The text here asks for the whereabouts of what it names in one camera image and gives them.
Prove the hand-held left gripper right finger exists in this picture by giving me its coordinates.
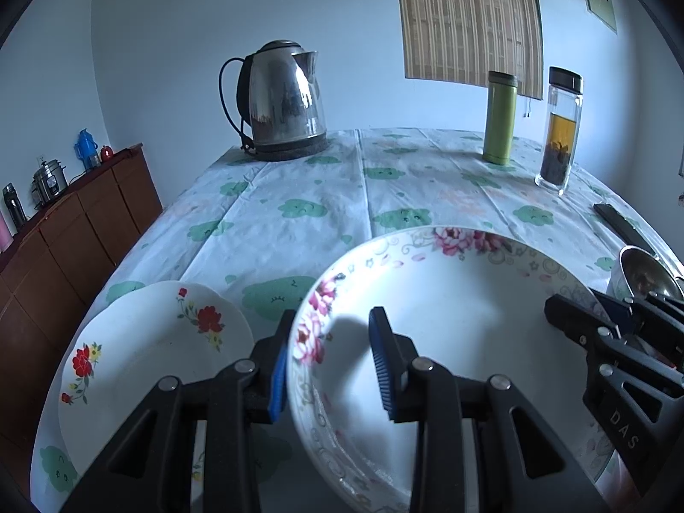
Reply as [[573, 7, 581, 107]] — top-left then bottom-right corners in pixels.
[[368, 306, 613, 513]]

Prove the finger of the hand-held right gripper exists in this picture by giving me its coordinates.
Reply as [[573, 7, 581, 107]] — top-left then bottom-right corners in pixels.
[[544, 294, 684, 401], [592, 287, 684, 369]]

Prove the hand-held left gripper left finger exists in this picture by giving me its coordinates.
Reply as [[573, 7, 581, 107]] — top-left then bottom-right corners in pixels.
[[59, 309, 298, 513]]

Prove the white enamel bowl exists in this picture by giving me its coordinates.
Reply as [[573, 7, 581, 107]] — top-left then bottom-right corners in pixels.
[[608, 246, 684, 327]]

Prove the pink floral white deep plate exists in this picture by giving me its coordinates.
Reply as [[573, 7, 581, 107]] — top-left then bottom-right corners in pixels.
[[287, 226, 621, 513]]

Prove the red floral white plate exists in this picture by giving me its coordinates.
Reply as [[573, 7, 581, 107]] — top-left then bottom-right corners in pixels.
[[58, 280, 256, 479]]

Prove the black smartphone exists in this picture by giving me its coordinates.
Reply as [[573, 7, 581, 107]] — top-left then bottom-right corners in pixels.
[[593, 202, 684, 281]]

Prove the green cloud print tablecloth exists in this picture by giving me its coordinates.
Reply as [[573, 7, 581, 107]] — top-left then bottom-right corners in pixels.
[[31, 128, 684, 513]]

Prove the glass tea bottle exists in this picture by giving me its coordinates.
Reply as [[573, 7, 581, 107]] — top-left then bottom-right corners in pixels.
[[535, 66, 584, 197]]

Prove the green thermos flask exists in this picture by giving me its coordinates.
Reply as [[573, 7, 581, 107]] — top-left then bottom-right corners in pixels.
[[482, 71, 519, 165]]

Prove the dark kettle base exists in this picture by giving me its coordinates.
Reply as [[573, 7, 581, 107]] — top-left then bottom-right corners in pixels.
[[240, 136, 330, 162]]

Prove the brown wooden cabinet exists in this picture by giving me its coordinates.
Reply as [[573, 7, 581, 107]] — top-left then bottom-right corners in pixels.
[[0, 142, 164, 455]]

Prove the stainless steel electric kettle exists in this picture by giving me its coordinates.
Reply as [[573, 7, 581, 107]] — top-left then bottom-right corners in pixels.
[[218, 40, 328, 153]]

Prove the blue thermos jug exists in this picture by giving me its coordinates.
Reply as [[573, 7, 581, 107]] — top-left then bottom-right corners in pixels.
[[73, 128, 100, 171]]

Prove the stainless steel pot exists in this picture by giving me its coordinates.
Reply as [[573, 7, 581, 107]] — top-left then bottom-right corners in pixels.
[[31, 157, 69, 209]]

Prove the bamboo window blind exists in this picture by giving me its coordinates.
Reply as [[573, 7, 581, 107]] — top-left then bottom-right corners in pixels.
[[394, 0, 545, 101]]

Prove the black bottle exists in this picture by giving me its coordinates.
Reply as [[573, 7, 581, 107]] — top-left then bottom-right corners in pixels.
[[1, 183, 27, 230]]

